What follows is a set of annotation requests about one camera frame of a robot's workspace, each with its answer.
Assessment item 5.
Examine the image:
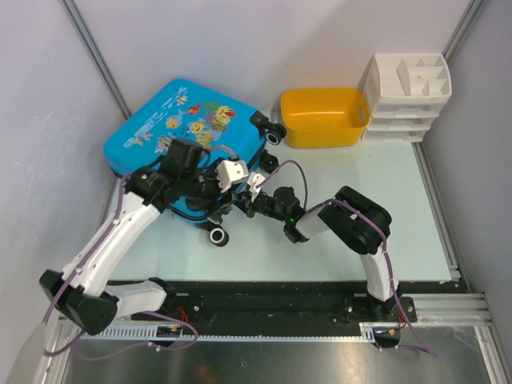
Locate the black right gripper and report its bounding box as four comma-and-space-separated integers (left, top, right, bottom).
235, 189, 289, 222

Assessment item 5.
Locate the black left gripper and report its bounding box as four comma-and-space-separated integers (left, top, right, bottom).
180, 157, 237, 217

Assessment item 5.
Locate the blue fish-print kids suitcase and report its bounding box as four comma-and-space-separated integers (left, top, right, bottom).
104, 78, 286, 246

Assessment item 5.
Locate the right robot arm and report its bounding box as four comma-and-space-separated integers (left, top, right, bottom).
235, 186, 403, 322

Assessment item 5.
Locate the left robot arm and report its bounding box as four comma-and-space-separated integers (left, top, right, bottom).
39, 138, 246, 335

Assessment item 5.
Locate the yellow plastic basket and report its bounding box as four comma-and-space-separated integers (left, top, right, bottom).
280, 87, 370, 148

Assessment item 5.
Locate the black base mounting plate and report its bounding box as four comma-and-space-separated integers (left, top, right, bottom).
107, 279, 469, 338

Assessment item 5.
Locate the white plastic drawer organizer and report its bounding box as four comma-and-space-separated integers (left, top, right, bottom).
362, 53, 452, 142

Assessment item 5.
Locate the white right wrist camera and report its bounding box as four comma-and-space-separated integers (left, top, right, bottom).
246, 172, 266, 202

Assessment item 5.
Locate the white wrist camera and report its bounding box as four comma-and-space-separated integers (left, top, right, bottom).
246, 172, 266, 202
216, 160, 249, 193

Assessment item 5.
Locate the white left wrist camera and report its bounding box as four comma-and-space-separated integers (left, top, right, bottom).
216, 160, 249, 193

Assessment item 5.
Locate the grey slotted cable duct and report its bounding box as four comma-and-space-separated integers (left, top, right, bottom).
95, 322, 405, 343

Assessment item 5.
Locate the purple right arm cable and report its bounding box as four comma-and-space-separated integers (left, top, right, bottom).
259, 159, 437, 357

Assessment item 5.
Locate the aluminium frame rail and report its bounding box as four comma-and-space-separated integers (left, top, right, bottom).
410, 294, 493, 326

